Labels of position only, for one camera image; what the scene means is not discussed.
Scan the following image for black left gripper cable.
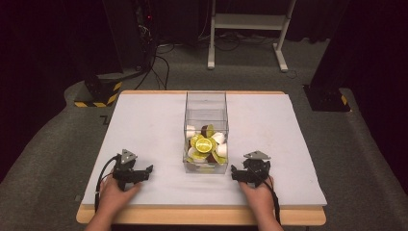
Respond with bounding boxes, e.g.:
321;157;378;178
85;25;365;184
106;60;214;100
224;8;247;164
93;154;119;214

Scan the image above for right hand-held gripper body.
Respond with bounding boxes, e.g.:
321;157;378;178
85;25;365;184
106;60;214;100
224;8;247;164
238;150;272;189

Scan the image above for black equipment column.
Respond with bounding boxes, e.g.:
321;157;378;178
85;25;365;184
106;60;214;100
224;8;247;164
101;0;156;74

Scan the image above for dark curtain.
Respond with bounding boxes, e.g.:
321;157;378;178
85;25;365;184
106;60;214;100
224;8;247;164
309;0;408;181

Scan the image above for person's left hand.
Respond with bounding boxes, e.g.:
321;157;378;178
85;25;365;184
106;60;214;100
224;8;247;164
97;174;142;219

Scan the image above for white metal stand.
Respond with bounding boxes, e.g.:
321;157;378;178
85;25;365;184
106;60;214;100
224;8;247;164
207;0;298;73

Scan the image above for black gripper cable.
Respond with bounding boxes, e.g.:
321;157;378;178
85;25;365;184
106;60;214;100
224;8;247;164
93;154;119;214
253;167;282;226

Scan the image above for clear plastic box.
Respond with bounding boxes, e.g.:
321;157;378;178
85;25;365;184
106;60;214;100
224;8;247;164
182;90;230;175

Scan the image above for wooden table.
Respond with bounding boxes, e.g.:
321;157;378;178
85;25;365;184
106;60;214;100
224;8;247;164
75;90;327;227

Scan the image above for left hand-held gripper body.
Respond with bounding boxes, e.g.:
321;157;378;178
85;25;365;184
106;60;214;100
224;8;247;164
112;148;150;193

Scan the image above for black yellow striped stand base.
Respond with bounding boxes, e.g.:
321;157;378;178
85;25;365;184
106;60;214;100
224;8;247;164
73;74;124;109

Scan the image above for person's right hand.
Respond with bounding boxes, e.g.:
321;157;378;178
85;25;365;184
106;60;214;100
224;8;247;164
239;175;277;223

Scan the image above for light grey table mat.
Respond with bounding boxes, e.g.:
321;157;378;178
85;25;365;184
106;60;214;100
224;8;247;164
81;92;328;207

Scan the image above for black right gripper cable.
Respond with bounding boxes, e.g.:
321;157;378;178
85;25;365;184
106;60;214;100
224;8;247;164
253;167;282;226

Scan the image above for black floor cables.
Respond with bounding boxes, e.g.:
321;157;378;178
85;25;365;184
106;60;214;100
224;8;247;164
134;30;277;91

